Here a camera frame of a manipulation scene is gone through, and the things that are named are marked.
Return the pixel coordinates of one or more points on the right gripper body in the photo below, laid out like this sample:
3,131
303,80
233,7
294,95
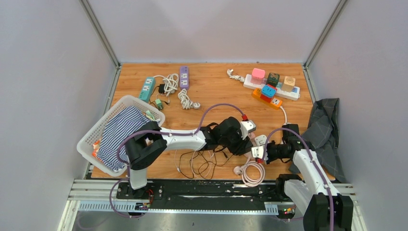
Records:
275,151

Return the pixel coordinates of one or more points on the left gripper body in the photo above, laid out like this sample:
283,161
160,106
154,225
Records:
235,143

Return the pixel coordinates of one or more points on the green cube adapter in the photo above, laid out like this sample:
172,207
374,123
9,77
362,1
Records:
159,104

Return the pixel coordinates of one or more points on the purple power strip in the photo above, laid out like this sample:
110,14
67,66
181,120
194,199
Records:
184,77

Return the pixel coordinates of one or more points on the black power adapter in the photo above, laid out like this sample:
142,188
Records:
161,91

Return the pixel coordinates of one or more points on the teal power strip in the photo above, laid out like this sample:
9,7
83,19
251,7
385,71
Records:
147,89

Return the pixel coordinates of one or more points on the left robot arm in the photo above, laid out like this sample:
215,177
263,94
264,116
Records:
145,145

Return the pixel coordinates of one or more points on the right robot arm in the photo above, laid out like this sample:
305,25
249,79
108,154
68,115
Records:
321,204

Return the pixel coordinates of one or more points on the red cube socket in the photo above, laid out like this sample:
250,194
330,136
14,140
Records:
265,98

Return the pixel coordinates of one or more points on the blue cube socket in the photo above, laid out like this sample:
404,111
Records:
268,91

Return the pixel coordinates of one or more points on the pink cube socket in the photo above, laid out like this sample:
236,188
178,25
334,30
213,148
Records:
257,76

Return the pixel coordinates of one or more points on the beige cube socket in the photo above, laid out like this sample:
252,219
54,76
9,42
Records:
288,83

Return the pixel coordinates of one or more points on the dark green cube socket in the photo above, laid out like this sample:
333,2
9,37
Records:
273,79

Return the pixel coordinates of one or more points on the dark grey cloth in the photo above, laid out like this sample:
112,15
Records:
323,135

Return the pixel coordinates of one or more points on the orange power strip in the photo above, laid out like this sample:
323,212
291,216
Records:
274,102

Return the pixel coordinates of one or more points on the white long power strip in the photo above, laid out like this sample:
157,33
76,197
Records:
293,95

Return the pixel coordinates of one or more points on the striped blue white cloth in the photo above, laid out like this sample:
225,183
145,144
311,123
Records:
116,130

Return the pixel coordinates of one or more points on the white plastic basket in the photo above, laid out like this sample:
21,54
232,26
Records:
85,145

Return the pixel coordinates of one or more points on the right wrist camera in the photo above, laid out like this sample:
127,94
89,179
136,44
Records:
258,152

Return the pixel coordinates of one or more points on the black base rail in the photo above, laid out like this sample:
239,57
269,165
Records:
206,195

